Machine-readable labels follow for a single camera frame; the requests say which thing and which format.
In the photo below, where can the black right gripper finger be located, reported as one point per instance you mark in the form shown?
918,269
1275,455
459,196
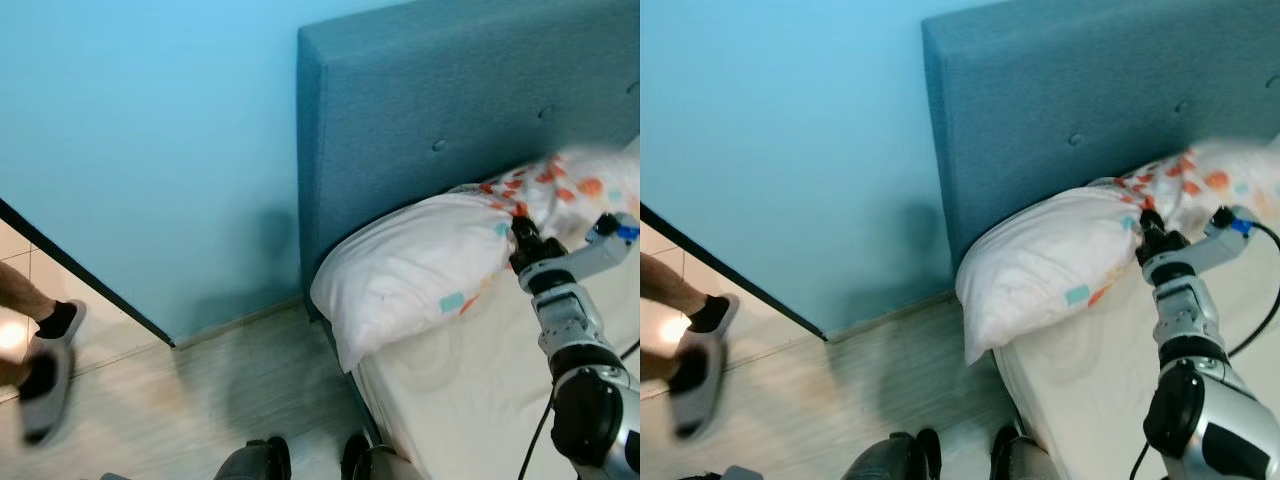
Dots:
1151,220
523,222

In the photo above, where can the white pillow with orange dots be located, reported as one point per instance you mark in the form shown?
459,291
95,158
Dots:
400,265
1040,260

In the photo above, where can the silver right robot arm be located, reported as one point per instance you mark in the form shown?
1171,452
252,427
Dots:
570,320
1190,310

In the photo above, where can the person bare leg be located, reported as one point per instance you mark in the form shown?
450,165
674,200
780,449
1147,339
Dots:
20,290
665,285

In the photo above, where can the cream mattress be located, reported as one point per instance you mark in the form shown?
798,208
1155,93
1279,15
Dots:
1080,400
460,400

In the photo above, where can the black sock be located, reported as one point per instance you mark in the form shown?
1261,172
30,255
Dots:
58,320
710,315

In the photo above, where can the white slipper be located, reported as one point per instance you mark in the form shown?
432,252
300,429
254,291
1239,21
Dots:
733,318
45,420
695,415
78,325

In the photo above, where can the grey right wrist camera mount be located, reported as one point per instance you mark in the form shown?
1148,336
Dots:
600,250
1215,245

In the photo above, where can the teal upholstered bed frame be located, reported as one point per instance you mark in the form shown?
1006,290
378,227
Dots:
1080,70
450,80

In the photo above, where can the black door frame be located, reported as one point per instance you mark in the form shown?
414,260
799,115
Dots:
90,279
730,275

